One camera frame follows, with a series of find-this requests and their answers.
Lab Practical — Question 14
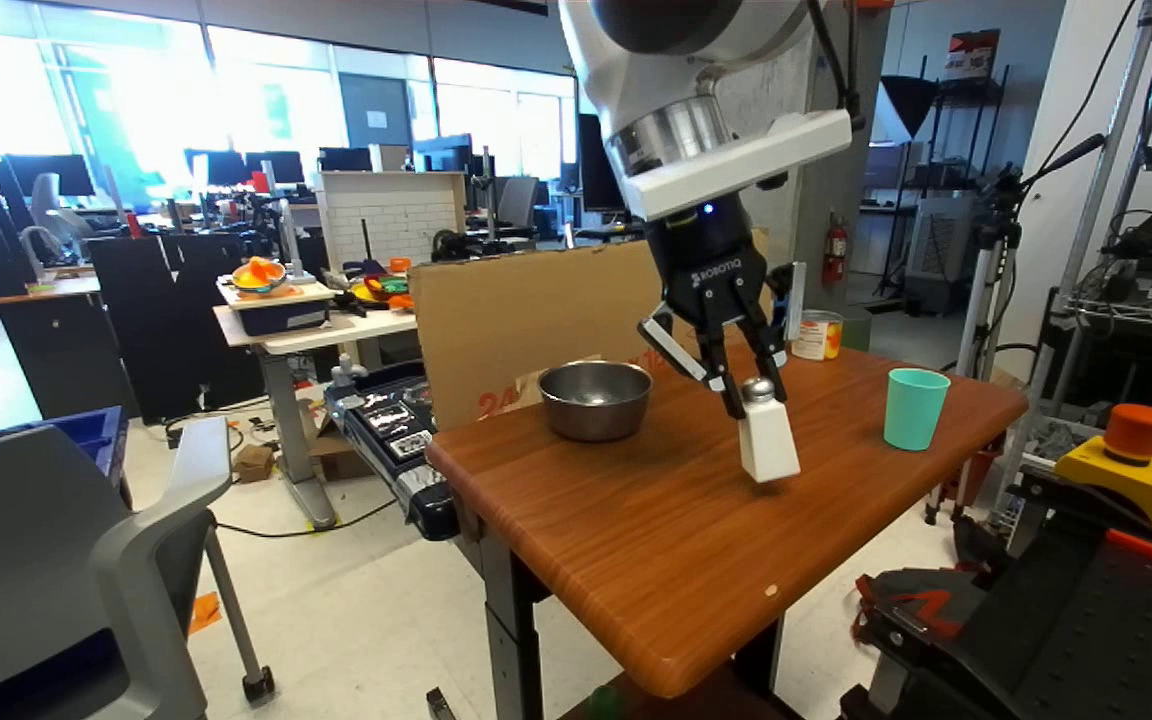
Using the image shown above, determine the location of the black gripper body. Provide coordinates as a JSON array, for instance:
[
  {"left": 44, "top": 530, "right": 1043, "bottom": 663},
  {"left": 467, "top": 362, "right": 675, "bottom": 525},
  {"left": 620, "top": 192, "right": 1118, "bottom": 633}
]
[{"left": 640, "top": 192, "right": 776, "bottom": 325}]

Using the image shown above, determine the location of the white bottle grey cap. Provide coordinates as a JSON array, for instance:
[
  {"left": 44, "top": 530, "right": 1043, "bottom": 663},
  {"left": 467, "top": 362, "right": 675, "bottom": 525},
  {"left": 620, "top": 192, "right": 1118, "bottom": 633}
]
[{"left": 732, "top": 375, "right": 803, "bottom": 486}]

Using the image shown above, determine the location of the metal bowl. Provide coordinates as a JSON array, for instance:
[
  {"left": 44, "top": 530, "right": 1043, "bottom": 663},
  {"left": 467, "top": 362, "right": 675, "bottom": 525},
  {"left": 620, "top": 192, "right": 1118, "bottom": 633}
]
[{"left": 535, "top": 354, "right": 655, "bottom": 447}]

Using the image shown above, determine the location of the small orange white container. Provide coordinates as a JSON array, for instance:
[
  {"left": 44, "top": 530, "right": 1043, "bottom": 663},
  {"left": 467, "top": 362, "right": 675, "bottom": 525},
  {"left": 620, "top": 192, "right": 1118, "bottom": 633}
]
[{"left": 791, "top": 306, "right": 849, "bottom": 362}]

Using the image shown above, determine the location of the red fire extinguisher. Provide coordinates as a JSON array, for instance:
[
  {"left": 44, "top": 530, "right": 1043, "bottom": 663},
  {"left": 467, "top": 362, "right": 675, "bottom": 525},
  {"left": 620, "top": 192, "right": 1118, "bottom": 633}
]
[{"left": 820, "top": 211, "right": 859, "bottom": 294}]

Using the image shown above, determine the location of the teal plastic cup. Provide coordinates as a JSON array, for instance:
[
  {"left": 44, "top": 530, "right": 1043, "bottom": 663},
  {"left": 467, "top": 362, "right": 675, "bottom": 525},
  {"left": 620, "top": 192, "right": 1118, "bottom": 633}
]
[{"left": 878, "top": 362, "right": 955, "bottom": 456}]

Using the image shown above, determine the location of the brown cardboard box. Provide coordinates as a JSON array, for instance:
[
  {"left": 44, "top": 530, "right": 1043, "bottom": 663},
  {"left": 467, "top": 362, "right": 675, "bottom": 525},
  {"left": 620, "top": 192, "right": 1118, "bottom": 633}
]
[{"left": 406, "top": 236, "right": 687, "bottom": 432}]

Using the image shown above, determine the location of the white partition panel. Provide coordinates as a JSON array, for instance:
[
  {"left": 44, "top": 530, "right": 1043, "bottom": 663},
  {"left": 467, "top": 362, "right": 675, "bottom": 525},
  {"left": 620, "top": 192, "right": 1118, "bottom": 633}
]
[{"left": 314, "top": 167, "right": 471, "bottom": 279}]

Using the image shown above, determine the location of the black equipment shelf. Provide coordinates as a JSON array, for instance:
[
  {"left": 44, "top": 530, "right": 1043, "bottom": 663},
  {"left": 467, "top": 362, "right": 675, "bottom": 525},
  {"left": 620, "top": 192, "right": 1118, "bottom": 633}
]
[{"left": 1031, "top": 0, "right": 1152, "bottom": 445}]

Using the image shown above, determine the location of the yellow emergency stop box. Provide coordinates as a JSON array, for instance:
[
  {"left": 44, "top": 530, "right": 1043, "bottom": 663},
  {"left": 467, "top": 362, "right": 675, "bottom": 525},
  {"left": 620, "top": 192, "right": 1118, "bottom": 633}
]
[{"left": 1050, "top": 401, "right": 1152, "bottom": 535}]

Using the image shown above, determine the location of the white background desk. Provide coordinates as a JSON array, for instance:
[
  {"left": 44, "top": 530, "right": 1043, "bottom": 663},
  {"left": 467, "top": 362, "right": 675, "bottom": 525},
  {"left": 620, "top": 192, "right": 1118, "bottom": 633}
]
[{"left": 208, "top": 294, "right": 425, "bottom": 530}]

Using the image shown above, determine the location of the tray with toy fruit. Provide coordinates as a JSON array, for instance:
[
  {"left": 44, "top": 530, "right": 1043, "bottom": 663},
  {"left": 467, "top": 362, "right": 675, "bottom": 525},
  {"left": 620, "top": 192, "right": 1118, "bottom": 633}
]
[{"left": 213, "top": 251, "right": 338, "bottom": 341}]

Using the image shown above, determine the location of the black perforated breadboard plate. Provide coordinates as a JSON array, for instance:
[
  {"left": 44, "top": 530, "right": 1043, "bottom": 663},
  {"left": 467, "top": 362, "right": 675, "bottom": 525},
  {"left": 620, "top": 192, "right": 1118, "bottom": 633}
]
[{"left": 986, "top": 525, "right": 1152, "bottom": 720}]

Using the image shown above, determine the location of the black office chair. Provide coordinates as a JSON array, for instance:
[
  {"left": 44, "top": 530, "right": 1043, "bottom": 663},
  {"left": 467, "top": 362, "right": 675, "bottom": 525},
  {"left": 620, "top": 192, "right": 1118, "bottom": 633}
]
[{"left": 81, "top": 228, "right": 267, "bottom": 426}]

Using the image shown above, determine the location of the blue storage bin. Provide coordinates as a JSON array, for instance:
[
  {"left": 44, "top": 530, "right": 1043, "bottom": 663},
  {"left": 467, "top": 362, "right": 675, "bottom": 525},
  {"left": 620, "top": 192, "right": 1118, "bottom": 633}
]
[{"left": 46, "top": 405, "right": 132, "bottom": 484}]

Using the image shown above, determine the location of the grey office chair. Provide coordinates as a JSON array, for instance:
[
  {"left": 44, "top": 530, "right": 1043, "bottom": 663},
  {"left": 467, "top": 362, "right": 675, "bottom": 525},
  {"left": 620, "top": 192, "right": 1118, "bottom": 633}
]
[{"left": 0, "top": 411, "right": 281, "bottom": 720}]

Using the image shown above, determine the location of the black clamp orange handle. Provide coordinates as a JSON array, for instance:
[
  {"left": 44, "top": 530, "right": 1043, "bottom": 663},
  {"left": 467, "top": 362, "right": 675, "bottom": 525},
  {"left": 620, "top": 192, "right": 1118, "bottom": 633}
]
[{"left": 849, "top": 564, "right": 1007, "bottom": 720}]

